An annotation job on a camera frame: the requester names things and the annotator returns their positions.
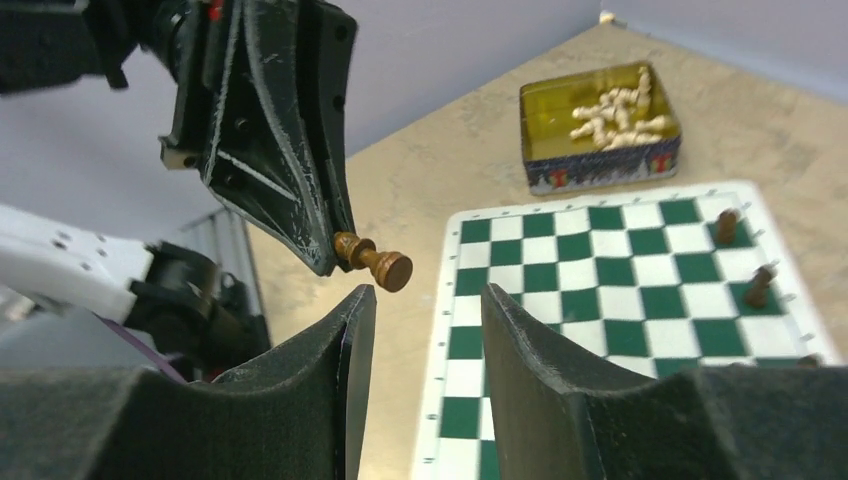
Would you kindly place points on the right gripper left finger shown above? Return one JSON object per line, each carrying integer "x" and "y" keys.
{"x": 297, "y": 411}

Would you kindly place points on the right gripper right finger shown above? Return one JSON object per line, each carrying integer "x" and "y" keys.
{"x": 562, "y": 412}

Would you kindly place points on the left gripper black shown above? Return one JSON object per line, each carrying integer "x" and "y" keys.
{"x": 260, "y": 105}

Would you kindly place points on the brown chess piece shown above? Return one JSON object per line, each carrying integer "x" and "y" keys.
{"x": 756, "y": 296}
{"x": 391, "y": 270}
{"x": 726, "y": 227}

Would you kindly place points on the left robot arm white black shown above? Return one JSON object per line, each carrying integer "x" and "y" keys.
{"x": 161, "y": 289}

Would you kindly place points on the green white chess mat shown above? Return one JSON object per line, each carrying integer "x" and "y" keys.
{"x": 636, "y": 278}

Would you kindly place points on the gold tin white pieces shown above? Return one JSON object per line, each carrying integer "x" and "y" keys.
{"x": 555, "y": 164}

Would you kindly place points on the white chess pieces pile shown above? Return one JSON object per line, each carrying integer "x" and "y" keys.
{"x": 620, "y": 117}

